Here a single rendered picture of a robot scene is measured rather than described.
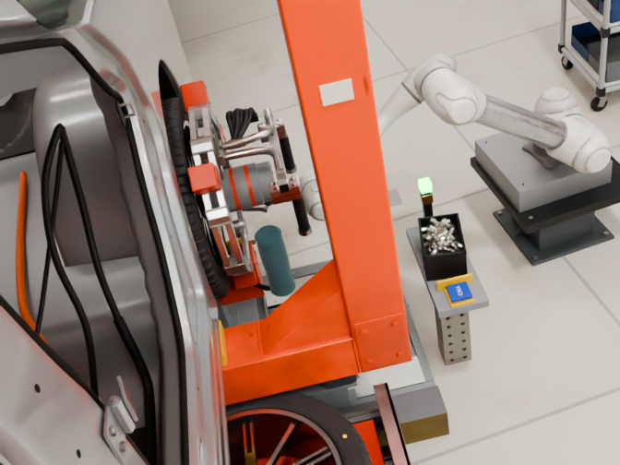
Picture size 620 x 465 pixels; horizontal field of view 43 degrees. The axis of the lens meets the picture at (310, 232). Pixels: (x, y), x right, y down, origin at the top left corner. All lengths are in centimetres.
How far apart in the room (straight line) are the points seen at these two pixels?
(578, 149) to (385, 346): 109
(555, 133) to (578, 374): 86
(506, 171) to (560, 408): 93
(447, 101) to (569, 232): 107
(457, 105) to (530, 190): 67
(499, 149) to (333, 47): 172
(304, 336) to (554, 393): 107
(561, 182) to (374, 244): 130
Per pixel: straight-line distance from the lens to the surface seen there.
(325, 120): 174
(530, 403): 290
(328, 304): 213
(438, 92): 258
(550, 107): 307
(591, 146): 292
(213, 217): 227
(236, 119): 254
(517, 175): 314
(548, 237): 336
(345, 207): 189
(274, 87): 474
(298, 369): 228
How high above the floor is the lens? 235
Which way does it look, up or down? 41 degrees down
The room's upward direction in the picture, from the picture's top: 13 degrees counter-clockwise
